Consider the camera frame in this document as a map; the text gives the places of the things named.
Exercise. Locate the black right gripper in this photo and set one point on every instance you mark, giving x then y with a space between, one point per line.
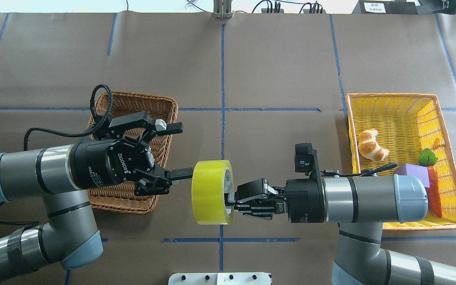
305 200

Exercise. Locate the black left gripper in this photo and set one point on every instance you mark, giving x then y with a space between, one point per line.
99 164

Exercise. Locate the yellow tape roll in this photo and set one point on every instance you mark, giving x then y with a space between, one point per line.
211 182

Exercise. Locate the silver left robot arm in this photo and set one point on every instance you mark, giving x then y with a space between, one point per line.
71 236

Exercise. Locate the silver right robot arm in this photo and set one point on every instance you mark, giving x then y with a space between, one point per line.
359 205

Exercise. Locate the yellow woven basket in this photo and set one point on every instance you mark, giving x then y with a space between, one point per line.
407 123

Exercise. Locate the toy croissant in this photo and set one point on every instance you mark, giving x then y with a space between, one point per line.
369 147

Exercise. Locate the black orange power adapter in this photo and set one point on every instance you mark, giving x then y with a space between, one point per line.
273 7

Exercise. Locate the purple foam block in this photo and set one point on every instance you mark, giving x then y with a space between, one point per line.
421 172

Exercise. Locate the toy carrot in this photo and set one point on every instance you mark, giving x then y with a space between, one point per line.
427 158

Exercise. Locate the black box with label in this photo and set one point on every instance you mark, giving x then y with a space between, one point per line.
389 7

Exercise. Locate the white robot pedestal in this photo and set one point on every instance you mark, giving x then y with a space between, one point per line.
221 278

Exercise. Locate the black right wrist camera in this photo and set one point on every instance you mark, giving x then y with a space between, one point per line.
306 160

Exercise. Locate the aluminium frame post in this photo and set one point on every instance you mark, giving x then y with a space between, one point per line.
222 9

